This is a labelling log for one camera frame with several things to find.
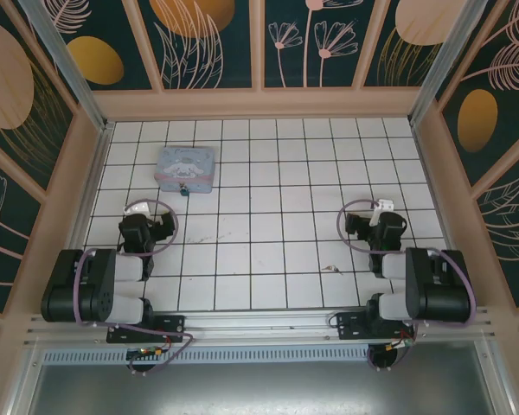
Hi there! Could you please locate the pastel cartoon tin box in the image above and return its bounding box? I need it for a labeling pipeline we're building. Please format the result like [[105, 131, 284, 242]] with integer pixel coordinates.
[[154, 145, 217, 195]]

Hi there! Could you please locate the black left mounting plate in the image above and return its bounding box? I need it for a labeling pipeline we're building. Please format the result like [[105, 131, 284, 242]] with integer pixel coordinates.
[[106, 314, 187, 345]]

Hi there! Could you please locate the black mounting plate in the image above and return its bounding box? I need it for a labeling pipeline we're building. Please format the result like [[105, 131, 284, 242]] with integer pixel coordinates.
[[106, 314, 187, 345], [335, 310, 416, 343]]

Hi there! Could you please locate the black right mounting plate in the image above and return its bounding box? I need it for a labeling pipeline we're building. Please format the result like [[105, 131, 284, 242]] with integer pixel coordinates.
[[335, 310, 416, 343]]

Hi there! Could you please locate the small circuit board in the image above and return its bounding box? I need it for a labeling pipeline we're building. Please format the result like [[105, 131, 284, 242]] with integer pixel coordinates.
[[384, 338, 417, 352], [127, 345, 170, 361]]

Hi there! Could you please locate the grey metal sheet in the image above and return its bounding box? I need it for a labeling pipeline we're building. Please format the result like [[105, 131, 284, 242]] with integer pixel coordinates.
[[23, 361, 518, 415]]

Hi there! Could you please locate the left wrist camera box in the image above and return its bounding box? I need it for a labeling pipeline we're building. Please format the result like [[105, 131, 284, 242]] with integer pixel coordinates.
[[122, 201, 151, 216]]

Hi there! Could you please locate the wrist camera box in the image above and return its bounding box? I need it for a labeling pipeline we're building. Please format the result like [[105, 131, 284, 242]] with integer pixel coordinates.
[[369, 197, 394, 228], [122, 201, 151, 216]]

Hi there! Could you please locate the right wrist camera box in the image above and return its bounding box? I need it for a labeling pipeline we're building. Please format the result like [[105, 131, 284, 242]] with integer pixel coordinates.
[[369, 197, 394, 228]]

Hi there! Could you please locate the aluminium side rail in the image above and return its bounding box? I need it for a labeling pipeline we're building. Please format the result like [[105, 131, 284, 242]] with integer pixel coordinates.
[[68, 123, 114, 256]]

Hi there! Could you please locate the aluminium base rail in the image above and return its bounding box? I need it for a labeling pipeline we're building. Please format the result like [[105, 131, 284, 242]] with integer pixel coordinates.
[[24, 305, 497, 347]]

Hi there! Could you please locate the perforated grey cable duct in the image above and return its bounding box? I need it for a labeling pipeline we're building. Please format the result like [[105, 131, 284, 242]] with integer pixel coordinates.
[[41, 348, 481, 365]]

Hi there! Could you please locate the aluminium corner post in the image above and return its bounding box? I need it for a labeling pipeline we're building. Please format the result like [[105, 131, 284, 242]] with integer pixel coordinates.
[[407, 0, 501, 127], [17, 0, 114, 131]]

